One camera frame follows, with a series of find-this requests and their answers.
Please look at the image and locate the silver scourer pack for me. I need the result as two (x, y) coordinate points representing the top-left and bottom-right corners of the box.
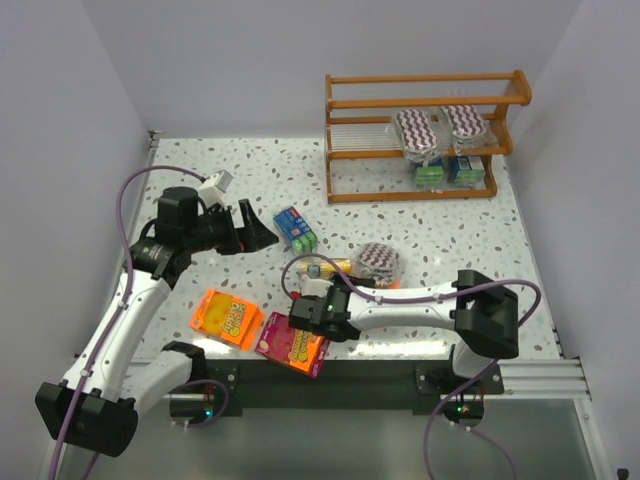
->
(351, 242), (401, 285)

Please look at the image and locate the blue green sponge pack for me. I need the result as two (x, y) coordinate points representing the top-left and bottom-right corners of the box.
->
(448, 156), (485, 188)
(273, 206), (318, 256)
(412, 158), (444, 190)

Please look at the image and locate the pink grey zigzag sponge pack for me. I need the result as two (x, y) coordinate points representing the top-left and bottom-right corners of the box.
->
(440, 105), (489, 153)

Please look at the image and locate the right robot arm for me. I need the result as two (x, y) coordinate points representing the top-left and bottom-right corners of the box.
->
(288, 270), (519, 378)

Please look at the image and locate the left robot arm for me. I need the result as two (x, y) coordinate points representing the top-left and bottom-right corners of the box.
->
(35, 186), (278, 457)

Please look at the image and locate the orange wooden shelf rack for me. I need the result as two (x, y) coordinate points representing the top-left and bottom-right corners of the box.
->
(324, 69), (533, 204)

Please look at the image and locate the yellow sponge pack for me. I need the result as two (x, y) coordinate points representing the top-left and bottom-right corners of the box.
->
(297, 257), (352, 279)

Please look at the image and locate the orange Scrub Daddy box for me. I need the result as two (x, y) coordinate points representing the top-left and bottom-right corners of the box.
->
(189, 289), (266, 351)

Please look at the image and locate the pink Scrub Mommy box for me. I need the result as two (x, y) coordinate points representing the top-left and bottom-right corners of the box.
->
(255, 312), (330, 378)

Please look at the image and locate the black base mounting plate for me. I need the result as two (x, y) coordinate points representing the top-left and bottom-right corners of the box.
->
(169, 358), (505, 417)

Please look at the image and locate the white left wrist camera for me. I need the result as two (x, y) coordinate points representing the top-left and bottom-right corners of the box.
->
(198, 170), (233, 208)

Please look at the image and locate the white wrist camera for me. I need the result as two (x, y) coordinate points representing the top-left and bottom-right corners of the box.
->
(198, 170), (233, 208)
(299, 274), (333, 298)

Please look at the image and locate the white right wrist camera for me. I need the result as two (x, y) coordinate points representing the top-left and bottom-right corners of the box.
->
(299, 274), (333, 298)

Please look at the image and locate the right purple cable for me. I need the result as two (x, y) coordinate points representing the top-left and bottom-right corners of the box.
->
(280, 253), (543, 480)

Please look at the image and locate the purple cable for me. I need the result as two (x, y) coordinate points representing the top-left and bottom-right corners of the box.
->
(49, 164), (231, 480)
(280, 253), (543, 480)

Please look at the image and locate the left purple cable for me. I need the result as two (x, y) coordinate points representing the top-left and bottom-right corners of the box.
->
(49, 164), (231, 480)

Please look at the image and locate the aluminium rail frame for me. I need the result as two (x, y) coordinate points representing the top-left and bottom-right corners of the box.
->
(499, 359), (591, 400)

